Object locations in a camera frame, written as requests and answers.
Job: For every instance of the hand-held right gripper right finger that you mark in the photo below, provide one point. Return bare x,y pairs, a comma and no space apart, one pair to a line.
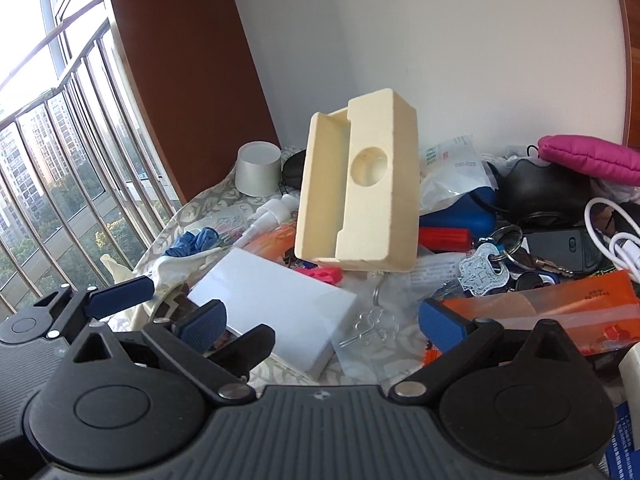
442,325

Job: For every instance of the striped grain wooden panel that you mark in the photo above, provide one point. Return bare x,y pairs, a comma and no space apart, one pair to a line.
631,60

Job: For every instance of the silver ornate key tag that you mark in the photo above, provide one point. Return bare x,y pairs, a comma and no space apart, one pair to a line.
482,272

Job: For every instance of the pink fabric pouch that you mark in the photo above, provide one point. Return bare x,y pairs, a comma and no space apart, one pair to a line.
590,157

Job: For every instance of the white plastic cup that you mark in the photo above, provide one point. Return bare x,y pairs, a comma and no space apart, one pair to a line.
257,170

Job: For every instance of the clear bag with paper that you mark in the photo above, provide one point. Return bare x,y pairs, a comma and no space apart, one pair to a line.
450,170

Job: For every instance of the red plastic tool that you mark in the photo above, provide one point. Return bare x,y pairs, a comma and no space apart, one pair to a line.
445,237

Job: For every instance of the bunch of keys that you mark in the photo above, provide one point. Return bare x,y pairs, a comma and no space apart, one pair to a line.
525,265

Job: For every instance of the small orange packet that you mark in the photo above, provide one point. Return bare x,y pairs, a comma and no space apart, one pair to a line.
270,242

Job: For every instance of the round black pouch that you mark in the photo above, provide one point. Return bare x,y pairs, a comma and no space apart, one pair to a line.
292,170

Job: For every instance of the cream foam packing block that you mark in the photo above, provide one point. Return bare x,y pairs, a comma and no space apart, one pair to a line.
380,200

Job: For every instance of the clear packet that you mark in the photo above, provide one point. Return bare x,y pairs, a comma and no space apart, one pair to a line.
215,222

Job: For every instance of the long orange packet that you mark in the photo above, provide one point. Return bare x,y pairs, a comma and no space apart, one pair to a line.
550,300

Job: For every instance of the black phone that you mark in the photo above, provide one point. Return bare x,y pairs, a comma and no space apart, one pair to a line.
560,250

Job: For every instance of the black computer mouse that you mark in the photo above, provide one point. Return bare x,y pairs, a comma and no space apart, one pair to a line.
545,185

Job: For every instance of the white spray bottle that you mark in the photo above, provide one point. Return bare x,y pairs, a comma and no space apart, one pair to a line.
270,212

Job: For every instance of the pink plastic clip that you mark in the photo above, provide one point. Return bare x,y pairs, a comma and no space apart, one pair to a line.
325,275

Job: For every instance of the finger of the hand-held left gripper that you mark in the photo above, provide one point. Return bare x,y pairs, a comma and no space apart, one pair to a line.
125,294
250,345

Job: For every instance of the white power adapter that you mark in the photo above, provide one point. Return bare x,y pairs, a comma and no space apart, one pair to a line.
631,370

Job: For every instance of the plain brown wooden panel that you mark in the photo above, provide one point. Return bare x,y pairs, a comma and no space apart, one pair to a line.
190,85

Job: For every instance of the flat white box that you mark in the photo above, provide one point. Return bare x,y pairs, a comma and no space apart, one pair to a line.
280,300

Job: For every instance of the blue rubber glove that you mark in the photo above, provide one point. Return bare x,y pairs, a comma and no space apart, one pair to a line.
192,242

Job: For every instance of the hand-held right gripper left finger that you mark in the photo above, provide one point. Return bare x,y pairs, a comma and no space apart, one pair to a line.
202,327

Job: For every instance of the metal window railing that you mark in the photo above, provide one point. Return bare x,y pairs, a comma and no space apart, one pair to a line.
75,125

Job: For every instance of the blue hard case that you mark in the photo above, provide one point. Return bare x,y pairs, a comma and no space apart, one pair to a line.
465,215

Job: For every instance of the white rubber glove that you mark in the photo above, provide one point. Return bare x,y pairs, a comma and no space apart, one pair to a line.
165,270

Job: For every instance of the blue printed box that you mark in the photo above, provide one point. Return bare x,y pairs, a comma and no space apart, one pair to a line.
625,440

